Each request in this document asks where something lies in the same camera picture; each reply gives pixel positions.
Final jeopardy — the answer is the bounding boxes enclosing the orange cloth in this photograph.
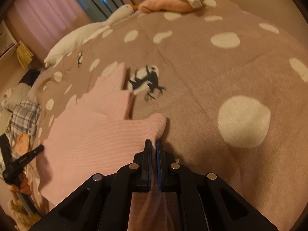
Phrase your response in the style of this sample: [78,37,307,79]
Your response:
[8,173,32,195]

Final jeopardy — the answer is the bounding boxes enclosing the pink cushion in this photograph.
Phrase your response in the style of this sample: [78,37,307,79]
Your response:
[139,0,194,13]

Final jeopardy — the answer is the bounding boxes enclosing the pink curtain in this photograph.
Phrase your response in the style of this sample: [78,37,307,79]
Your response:
[6,0,92,62]

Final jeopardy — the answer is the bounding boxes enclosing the dark cloth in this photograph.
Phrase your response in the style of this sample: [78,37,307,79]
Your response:
[19,69,41,86]

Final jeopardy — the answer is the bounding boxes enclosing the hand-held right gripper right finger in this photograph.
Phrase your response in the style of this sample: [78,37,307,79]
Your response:
[156,140,277,231]

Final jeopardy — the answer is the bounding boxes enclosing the white cabinet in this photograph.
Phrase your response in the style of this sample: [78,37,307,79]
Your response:
[0,20,20,58]

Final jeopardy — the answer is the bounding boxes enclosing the brown spotted blanket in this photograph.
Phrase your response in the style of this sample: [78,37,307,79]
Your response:
[31,0,308,231]

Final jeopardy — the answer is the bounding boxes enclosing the plaid cloth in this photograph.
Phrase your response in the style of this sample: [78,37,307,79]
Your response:
[12,100,41,140]

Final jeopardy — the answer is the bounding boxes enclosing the pink ribbed sweater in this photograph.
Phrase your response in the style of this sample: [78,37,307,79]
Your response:
[38,62,205,231]

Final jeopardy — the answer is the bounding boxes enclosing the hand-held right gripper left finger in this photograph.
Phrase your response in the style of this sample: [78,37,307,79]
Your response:
[29,140,152,231]

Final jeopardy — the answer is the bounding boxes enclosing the white goose plush toy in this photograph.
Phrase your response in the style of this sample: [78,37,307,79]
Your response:
[44,4,140,68]

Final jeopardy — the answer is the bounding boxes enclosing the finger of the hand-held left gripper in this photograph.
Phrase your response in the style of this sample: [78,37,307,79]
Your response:
[0,135,12,171]
[3,145,45,183]

